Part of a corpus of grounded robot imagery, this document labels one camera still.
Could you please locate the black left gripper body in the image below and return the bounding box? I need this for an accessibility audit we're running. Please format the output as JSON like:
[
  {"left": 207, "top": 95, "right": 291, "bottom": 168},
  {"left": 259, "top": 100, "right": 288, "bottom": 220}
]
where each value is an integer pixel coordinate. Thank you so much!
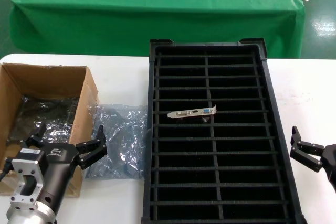
[{"left": 31, "top": 142, "right": 79, "bottom": 210}]

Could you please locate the brown cardboard box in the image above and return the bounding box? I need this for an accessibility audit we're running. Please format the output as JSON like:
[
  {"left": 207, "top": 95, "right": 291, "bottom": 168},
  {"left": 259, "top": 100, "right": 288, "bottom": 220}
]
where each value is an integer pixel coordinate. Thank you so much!
[{"left": 0, "top": 62, "right": 101, "bottom": 198}]

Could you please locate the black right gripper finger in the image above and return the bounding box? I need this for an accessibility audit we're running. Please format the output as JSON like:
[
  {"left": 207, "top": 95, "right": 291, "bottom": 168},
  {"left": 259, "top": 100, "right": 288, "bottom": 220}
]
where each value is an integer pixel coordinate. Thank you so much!
[{"left": 290, "top": 125, "right": 326, "bottom": 174}]

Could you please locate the black slotted container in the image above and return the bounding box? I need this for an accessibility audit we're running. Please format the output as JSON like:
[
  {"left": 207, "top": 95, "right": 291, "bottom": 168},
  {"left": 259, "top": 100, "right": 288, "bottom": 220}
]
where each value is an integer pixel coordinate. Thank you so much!
[{"left": 141, "top": 37, "right": 307, "bottom": 224}]

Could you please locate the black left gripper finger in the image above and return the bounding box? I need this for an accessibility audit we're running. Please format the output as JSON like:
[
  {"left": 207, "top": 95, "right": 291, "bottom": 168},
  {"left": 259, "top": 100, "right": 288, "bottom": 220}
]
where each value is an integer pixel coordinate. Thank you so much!
[
  {"left": 22, "top": 121, "right": 47, "bottom": 149},
  {"left": 75, "top": 125, "right": 108, "bottom": 170}
]

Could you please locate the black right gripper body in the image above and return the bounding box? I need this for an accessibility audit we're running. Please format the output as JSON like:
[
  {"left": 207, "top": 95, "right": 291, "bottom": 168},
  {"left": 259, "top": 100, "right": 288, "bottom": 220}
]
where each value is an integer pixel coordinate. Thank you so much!
[{"left": 318, "top": 144, "right": 336, "bottom": 190}]

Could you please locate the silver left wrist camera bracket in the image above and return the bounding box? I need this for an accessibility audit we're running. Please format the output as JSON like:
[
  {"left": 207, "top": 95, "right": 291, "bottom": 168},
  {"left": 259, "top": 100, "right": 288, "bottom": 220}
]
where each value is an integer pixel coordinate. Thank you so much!
[{"left": 9, "top": 147, "right": 46, "bottom": 207}]

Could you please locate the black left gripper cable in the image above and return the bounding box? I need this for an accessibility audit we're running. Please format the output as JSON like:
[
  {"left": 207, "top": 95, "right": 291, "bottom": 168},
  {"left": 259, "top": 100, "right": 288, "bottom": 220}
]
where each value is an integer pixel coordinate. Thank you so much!
[{"left": 0, "top": 157, "right": 14, "bottom": 182}]

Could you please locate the translucent grey antistatic bag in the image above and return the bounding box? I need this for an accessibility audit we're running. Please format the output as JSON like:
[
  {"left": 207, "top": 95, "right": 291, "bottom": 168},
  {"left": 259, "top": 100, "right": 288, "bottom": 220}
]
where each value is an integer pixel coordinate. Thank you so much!
[
  {"left": 6, "top": 94, "right": 81, "bottom": 154},
  {"left": 83, "top": 103, "right": 149, "bottom": 182}
]

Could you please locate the graphics card with metal bracket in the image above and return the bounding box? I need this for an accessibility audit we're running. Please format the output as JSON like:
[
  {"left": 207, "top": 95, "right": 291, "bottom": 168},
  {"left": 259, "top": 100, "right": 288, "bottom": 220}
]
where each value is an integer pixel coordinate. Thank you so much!
[{"left": 167, "top": 104, "right": 218, "bottom": 124}]

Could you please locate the green tablecloth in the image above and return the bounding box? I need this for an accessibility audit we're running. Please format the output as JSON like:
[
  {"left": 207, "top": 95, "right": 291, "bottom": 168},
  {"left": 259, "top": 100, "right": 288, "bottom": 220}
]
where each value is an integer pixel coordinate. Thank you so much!
[{"left": 9, "top": 0, "right": 307, "bottom": 59}]

